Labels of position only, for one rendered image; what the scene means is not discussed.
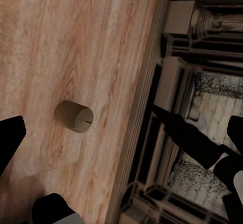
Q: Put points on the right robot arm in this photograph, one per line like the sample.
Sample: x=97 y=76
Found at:
x=186 y=134

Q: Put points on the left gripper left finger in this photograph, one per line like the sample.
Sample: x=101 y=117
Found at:
x=12 y=133

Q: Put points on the wood fireplace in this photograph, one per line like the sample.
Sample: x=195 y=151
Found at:
x=193 y=60

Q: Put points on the pillar candle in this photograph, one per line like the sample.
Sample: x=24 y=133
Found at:
x=73 y=116

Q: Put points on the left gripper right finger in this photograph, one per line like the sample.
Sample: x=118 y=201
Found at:
x=235 y=132

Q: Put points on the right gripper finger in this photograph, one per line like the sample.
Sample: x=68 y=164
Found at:
x=164 y=115

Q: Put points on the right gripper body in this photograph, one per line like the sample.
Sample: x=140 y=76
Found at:
x=183 y=134

